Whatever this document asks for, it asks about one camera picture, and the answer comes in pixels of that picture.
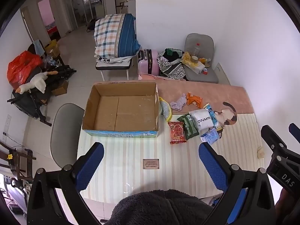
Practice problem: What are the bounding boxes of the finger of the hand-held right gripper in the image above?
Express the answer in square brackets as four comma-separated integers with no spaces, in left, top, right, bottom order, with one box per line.
[289,123,300,143]
[261,125,288,154]

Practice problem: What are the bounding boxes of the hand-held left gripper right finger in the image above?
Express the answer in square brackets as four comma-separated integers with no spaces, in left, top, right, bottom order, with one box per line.
[198,142,276,225]

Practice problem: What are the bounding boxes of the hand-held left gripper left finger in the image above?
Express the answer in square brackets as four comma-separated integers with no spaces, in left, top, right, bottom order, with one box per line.
[27,142,105,225]

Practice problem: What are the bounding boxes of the blue wet wipes packet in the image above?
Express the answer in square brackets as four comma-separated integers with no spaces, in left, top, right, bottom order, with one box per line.
[200,128,220,145]

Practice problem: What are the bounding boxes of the green snack packet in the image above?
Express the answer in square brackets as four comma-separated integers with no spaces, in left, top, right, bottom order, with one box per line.
[177,114,200,140]

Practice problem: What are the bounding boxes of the white soft packet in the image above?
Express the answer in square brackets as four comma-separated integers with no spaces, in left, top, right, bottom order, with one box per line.
[189,109,215,132]

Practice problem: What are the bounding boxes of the red snack packet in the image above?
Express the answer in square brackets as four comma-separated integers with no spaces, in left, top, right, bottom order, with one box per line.
[168,121,188,145]

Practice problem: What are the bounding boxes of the light blue long packet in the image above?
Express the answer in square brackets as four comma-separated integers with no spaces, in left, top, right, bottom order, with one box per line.
[203,103,220,128]

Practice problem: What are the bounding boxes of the orange snack packet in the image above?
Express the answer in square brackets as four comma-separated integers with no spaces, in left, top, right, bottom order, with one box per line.
[187,93,203,109]

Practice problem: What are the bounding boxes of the purple sock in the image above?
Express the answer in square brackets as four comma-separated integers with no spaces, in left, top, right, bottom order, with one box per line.
[170,93,188,112]

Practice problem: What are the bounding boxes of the yellow silver scrubbing sponge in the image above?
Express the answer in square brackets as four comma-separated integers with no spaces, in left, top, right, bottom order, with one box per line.
[159,97,173,122]

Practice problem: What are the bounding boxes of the plain grey chair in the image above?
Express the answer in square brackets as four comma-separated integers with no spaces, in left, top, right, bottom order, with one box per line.
[50,103,85,169]

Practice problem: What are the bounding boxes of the striped pink cat mat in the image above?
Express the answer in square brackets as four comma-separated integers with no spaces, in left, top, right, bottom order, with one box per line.
[77,81,265,203]

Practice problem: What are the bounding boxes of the person's dark fleece clothing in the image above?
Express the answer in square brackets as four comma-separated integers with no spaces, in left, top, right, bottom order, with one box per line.
[110,189,214,225]

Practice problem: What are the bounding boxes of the dark wooden rack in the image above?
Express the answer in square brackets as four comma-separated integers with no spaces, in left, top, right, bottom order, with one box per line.
[0,141,37,181]

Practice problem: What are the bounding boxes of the white board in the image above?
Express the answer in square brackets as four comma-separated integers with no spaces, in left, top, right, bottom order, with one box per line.
[213,62,231,85]

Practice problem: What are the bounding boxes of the brown cardboard box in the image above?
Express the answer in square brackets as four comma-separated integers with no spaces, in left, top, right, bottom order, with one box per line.
[52,80,69,96]

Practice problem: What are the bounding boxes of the black folding cart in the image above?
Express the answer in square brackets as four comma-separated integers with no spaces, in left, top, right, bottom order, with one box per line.
[7,64,77,127]

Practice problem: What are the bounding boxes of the white goose plush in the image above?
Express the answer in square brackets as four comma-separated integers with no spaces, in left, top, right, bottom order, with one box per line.
[15,71,59,95]

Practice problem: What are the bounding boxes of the white black bench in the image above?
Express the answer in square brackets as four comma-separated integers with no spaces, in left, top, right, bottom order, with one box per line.
[96,56,133,81]

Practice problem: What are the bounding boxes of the pink cloth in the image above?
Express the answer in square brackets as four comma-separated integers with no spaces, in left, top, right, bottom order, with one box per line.
[139,73,187,82]

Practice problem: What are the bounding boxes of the folded patterned cloth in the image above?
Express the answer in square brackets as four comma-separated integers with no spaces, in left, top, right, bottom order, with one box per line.
[95,55,132,64]

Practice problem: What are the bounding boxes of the patterned bag of clothes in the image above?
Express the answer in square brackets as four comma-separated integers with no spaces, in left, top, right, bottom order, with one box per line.
[157,48,187,80]

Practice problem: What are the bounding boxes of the pink suitcase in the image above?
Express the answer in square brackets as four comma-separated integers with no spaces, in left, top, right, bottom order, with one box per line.
[138,49,160,75]

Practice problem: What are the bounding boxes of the grey cushioned chair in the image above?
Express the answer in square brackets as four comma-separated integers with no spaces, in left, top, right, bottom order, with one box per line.
[183,33,219,83]

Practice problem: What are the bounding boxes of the red plastic bag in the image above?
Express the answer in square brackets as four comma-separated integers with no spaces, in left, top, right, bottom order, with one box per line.
[7,51,44,89]

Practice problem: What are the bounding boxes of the yellow taped cardboard box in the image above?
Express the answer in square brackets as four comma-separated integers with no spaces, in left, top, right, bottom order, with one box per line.
[44,40,59,58]

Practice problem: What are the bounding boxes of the light blue cloth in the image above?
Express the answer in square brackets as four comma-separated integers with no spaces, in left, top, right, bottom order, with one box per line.
[33,40,46,57]

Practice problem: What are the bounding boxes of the plaid folded blanket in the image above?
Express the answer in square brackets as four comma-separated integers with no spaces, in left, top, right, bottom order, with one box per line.
[94,13,141,58]

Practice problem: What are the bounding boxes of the black bag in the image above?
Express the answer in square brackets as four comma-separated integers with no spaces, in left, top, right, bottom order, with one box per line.
[85,19,96,32]

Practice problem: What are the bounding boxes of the white wall outlet strip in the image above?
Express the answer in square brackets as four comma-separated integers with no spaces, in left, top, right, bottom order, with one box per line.
[3,115,12,143]

